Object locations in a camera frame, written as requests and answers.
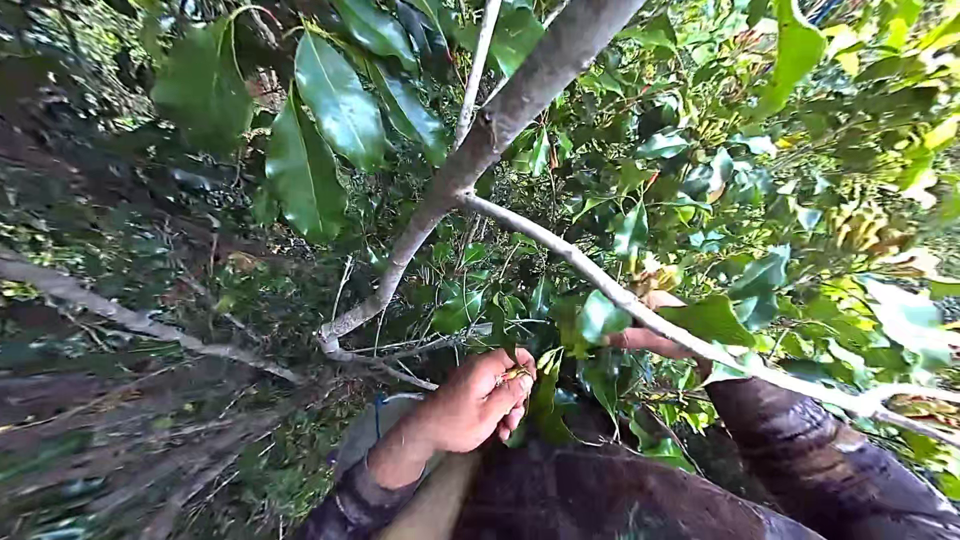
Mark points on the person's right hand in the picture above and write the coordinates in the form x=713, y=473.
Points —
x=656, y=341

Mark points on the person's left hand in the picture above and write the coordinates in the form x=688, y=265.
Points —
x=461, y=409

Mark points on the person's left fingers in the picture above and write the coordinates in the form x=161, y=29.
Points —
x=513, y=423

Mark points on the person's left index finger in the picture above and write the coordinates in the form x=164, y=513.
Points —
x=501, y=358

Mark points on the person's right fingers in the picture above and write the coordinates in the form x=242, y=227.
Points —
x=637, y=339

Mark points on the person's left thumb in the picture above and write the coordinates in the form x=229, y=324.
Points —
x=510, y=395

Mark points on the small yellow-red flower buds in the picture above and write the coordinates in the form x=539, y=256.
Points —
x=515, y=373

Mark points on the person's right forearm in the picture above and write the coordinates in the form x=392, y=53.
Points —
x=817, y=450

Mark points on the person's left forearm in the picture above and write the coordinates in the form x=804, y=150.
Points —
x=394, y=461

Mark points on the pale green bud sprig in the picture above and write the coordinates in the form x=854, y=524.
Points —
x=550, y=360

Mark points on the yellow flower bud cluster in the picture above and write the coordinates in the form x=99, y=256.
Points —
x=657, y=277

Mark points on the person's body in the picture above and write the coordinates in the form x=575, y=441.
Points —
x=600, y=495

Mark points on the tan long smooth object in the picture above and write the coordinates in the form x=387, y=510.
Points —
x=431, y=502

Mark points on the whitish sack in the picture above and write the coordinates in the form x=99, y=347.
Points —
x=360, y=435

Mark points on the forked grey tree limb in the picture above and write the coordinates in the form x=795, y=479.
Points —
x=442, y=191

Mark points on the green leafy foliage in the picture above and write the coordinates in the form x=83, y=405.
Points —
x=326, y=97

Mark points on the long grey side branch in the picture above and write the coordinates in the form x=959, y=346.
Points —
x=135, y=316

